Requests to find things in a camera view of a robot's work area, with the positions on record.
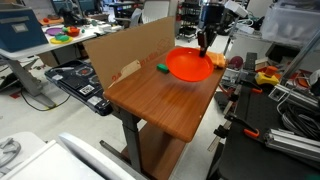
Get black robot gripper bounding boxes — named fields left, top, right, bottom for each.
left=196, top=22, right=220, bottom=58

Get orange plastic plate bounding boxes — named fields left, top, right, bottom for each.
left=165, top=46, right=215, bottom=83

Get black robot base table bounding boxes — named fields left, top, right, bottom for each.
left=205, top=79, right=320, bottom=180

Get yellow plate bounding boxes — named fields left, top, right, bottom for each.
left=49, top=36, right=74, bottom=45

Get purple plate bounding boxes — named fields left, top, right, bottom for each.
left=45, top=27, right=64, bottom=37

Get folded orange towel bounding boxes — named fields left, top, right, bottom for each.
left=206, top=49, right=228, bottom=70

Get thin grey tripod pole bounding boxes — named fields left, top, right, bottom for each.
left=222, top=16, right=242, bottom=56

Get maroon ball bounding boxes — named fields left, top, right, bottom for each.
left=228, top=55, right=245, bottom=70

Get green rectangular block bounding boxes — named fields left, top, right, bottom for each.
left=156, top=63, right=171, bottom=74

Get black remote control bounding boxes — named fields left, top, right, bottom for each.
left=244, top=51, right=259, bottom=71

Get wooden table with grey leg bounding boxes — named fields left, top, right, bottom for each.
left=99, top=45, right=227, bottom=180

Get grey office chair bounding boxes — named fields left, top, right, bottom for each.
left=114, top=7, right=144, bottom=29

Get brown cardboard panel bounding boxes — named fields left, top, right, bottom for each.
left=82, top=16, right=177, bottom=91

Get yellow emergency stop button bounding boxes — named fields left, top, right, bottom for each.
left=254, top=65, right=280, bottom=87

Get clear plastic storage bin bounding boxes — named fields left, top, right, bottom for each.
left=260, top=0, right=320, bottom=46

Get slanted grey metal pole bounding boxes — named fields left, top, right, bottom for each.
left=282, top=30, right=320, bottom=80

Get silver aluminium extrusion beam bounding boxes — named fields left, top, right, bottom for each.
left=264, top=127, right=320, bottom=163
left=268, top=83, right=320, bottom=113

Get dark blue floor case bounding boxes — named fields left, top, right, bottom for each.
left=44, top=59, right=114, bottom=117

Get red bowl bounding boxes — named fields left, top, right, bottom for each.
left=66, top=27, right=81, bottom=38

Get green toy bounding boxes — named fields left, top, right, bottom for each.
left=54, top=33, right=71, bottom=43

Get white desk with grey legs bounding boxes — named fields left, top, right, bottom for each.
left=0, top=21, right=118, bottom=109

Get blue storage box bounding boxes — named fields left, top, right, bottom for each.
left=0, top=3, right=50, bottom=54

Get white plastic furniture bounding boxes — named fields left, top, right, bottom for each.
left=0, top=131, right=148, bottom=180

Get black wire cart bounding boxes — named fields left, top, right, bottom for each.
left=175, top=1, right=202, bottom=43

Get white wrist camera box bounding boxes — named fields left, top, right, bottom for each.
left=224, top=0, right=250, bottom=19

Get black clamp with orange handle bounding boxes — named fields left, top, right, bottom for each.
left=224, top=112, right=261, bottom=139
left=237, top=78, right=264, bottom=95

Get black cable bundle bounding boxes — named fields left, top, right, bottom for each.
left=276, top=94, right=320, bottom=142

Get black floor cable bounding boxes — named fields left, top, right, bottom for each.
left=19, top=87, right=72, bottom=113

